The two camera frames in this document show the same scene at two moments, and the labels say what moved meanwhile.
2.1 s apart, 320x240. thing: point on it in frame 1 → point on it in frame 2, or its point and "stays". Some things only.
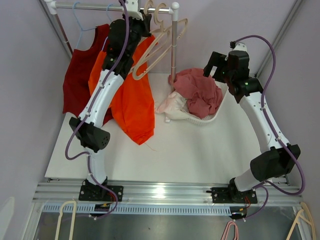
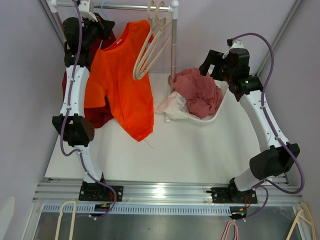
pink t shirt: (204, 97) stays
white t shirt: (173, 106) stays
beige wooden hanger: (139, 70) → (156, 29)
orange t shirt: (132, 103) stays
